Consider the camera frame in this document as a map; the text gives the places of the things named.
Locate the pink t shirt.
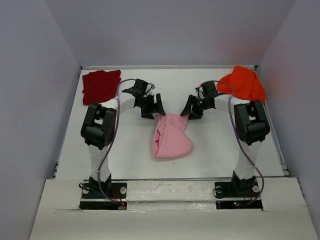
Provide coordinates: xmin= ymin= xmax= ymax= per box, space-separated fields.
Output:
xmin=153 ymin=113 xmax=193 ymax=160

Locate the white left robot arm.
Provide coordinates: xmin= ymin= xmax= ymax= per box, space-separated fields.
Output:
xmin=80 ymin=78 xmax=166 ymax=185

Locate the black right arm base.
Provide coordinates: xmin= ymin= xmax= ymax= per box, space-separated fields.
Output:
xmin=212 ymin=171 xmax=263 ymax=210

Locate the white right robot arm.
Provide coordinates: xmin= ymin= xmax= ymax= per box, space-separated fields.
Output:
xmin=180 ymin=80 xmax=270 ymax=181

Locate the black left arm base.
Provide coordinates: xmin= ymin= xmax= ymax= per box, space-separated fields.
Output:
xmin=78 ymin=176 xmax=128 ymax=211

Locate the orange t shirt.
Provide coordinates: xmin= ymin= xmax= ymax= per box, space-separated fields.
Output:
xmin=216 ymin=65 xmax=266 ymax=104

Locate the dark red folded t shirt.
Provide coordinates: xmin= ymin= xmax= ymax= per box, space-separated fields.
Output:
xmin=82 ymin=70 xmax=121 ymax=106

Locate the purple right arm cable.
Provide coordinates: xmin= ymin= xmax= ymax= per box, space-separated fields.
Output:
xmin=199 ymin=79 xmax=265 ymax=207

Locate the aluminium table front rail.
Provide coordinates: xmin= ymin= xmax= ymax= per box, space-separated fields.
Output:
xmin=112 ymin=176 xmax=290 ymax=182

